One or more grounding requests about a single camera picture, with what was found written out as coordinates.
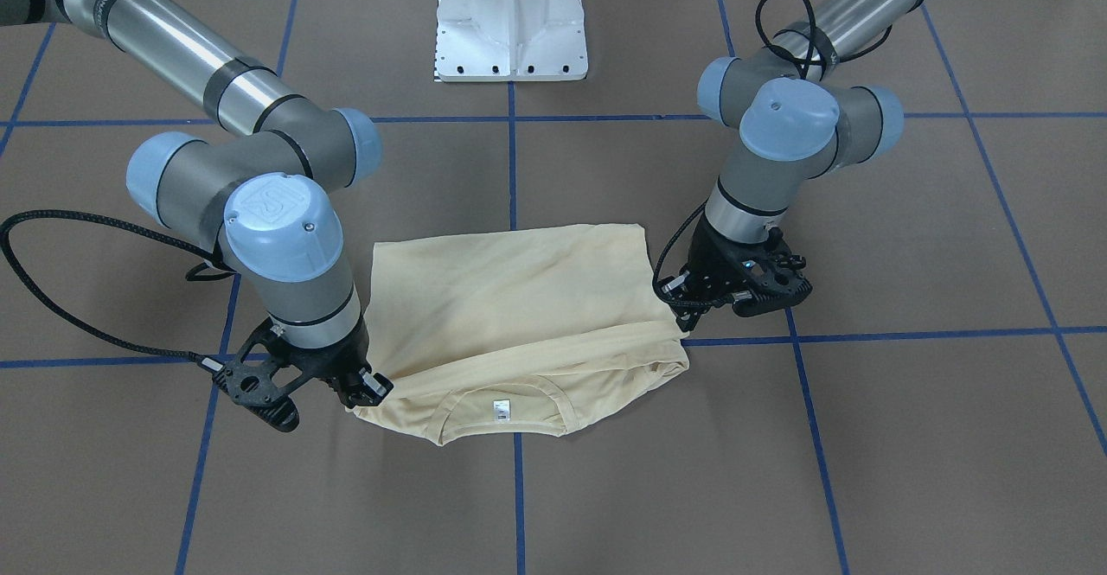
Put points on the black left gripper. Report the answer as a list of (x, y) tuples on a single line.
[(714, 261)]

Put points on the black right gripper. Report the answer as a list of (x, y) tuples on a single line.
[(324, 363)]

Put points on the cream long-sleeve graphic shirt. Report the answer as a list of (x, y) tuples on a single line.
[(448, 315)]

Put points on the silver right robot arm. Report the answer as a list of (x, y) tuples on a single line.
[(257, 206)]

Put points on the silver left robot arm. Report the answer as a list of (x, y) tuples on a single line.
[(792, 128)]

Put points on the blue tape line crosswise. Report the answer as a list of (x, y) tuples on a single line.
[(590, 346)]

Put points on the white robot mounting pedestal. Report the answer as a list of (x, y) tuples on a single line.
[(484, 41)]

